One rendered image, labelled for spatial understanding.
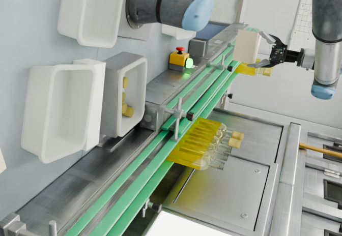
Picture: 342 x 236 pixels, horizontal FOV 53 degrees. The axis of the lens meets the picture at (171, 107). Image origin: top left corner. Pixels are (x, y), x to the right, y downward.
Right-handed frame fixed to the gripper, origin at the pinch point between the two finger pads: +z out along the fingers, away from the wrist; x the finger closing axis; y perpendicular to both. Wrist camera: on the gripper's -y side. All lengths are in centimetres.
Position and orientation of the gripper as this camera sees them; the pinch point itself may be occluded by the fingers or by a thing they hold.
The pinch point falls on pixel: (251, 48)
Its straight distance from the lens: 145.0
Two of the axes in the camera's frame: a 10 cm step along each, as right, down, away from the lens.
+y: -3.4, 1.1, -9.3
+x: -1.9, 9.6, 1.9
